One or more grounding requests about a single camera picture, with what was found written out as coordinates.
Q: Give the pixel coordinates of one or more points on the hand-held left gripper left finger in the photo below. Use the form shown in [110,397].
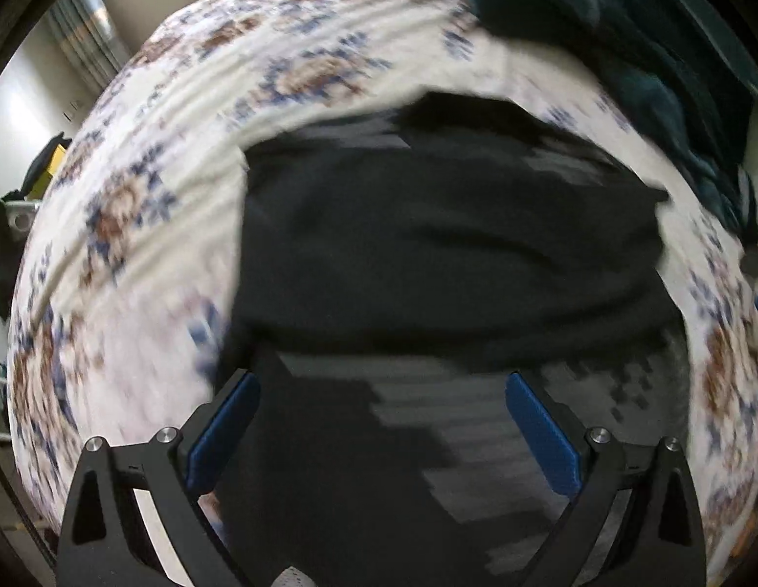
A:
[223,425]

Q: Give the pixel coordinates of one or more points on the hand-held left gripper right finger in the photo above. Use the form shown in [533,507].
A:
[543,434]

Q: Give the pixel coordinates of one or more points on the black garment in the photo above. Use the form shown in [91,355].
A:
[440,269]

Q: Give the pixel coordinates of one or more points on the dark clothes on rack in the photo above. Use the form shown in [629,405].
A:
[3,257]

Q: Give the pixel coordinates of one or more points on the floral bed sheet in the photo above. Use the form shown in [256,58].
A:
[147,208]

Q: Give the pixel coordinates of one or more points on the yellow box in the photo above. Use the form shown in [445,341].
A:
[46,171]

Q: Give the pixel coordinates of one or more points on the teal blanket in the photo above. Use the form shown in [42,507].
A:
[629,43]

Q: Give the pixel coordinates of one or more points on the striped curtain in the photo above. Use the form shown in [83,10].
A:
[85,36]

